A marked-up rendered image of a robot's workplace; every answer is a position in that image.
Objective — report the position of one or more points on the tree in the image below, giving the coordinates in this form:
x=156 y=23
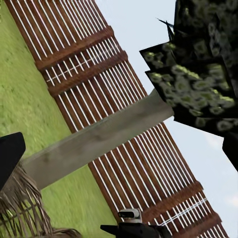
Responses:
x=195 y=78

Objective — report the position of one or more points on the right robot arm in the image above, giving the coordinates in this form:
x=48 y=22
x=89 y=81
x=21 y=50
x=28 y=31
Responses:
x=135 y=228

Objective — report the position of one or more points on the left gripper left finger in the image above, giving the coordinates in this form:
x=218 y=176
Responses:
x=12 y=148

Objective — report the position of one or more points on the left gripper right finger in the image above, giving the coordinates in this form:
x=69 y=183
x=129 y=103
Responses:
x=230 y=148

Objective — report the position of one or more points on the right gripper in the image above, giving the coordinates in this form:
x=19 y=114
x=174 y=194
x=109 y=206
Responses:
x=128 y=230

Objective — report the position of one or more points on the wicker basket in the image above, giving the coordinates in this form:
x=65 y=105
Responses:
x=47 y=230

